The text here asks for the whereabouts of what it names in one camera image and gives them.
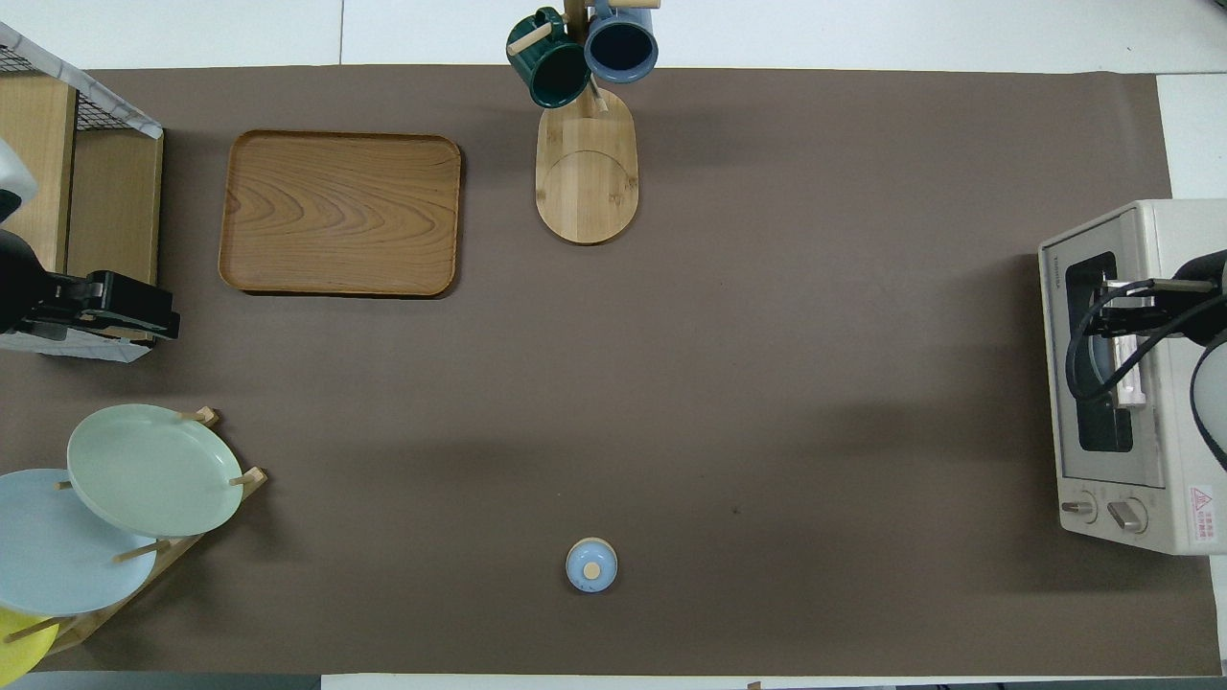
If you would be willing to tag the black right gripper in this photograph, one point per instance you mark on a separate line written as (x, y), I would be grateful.
(1141, 316)

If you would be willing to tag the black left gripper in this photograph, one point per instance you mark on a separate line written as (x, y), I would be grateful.
(134, 305)

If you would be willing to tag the toaster oven glass door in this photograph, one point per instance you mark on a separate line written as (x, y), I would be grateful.
(1058, 393)

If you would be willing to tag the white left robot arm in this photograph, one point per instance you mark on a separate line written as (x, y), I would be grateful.
(19, 283)

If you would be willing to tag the cream toaster oven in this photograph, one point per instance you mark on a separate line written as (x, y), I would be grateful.
(1174, 225)

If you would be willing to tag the silver oven knob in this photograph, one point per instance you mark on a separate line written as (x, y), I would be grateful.
(1127, 516)
(1079, 509)

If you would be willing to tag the wooden two-level shelf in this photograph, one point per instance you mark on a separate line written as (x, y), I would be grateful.
(115, 211)

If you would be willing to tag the pale green plate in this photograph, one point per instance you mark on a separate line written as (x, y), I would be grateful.
(153, 470)

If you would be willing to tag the wooden serving tray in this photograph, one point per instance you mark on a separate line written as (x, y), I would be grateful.
(335, 211)

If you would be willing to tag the wooden plate rack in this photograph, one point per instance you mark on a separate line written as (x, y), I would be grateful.
(174, 559)

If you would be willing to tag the large light blue plate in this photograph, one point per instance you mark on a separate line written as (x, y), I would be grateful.
(57, 556)

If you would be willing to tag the yellow plate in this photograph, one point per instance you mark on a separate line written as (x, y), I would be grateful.
(19, 652)

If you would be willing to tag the brown table mat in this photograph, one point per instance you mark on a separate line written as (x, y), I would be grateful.
(767, 383)

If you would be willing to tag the wooden mug tree stand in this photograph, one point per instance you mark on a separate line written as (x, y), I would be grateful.
(585, 182)

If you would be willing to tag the dark green mug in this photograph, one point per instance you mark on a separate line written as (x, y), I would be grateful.
(551, 75)

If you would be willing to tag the blue mug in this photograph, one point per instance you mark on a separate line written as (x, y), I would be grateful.
(621, 48)

